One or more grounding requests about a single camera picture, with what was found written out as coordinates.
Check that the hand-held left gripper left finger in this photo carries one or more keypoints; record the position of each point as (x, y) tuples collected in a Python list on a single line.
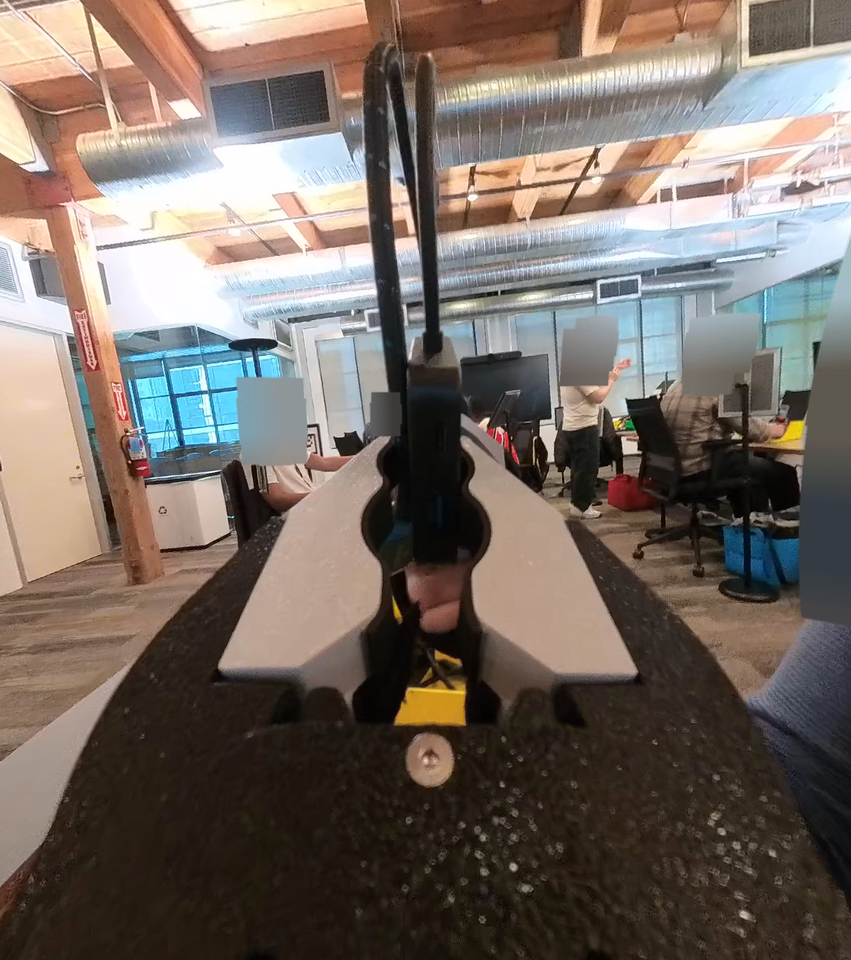
[(305, 592)]

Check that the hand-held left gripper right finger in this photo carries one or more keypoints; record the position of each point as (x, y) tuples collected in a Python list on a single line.
[(545, 600)]

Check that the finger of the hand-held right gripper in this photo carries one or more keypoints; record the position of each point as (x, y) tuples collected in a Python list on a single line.
[(482, 441)]

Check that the black USB hub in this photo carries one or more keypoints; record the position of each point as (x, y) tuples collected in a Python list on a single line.
[(433, 450)]

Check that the yellow bin with black divider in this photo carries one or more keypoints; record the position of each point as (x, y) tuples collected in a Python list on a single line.
[(433, 705)]

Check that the person's right hand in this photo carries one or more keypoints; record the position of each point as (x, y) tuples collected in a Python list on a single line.
[(437, 600)]

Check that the black television screen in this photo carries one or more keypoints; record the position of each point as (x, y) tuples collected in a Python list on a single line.
[(508, 382)]

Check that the black office chair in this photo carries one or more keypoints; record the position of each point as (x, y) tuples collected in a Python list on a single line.
[(650, 442), (245, 502)]

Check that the red bag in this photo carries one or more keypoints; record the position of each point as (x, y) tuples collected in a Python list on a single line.
[(628, 495)]

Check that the white recycling bin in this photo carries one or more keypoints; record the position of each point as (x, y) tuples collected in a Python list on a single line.
[(185, 514)]

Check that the red fire extinguisher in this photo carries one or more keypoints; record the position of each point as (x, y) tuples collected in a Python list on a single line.
[(138, 454)]

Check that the blue plastic tub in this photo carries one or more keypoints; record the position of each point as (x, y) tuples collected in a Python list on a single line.
[(782, 559)]

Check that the black floor lamp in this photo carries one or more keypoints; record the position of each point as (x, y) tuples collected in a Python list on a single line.
[(254, 345)]

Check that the monitor on pole stand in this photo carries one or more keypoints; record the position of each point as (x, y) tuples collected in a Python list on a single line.
[(763, 382)]

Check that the white door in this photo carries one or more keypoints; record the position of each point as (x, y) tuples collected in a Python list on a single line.
[(20, 450)]

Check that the wooden post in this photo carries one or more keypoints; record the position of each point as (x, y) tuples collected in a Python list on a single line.
[(118, 487)]

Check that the red wall sign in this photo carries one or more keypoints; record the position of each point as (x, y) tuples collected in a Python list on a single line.
[(86, 337)]

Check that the silver ceiling duct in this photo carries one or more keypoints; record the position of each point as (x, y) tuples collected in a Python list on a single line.
[(545, 97)]

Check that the ceiling duct vent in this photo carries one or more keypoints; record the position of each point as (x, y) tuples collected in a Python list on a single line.
[(272, 105), (808, 30)]

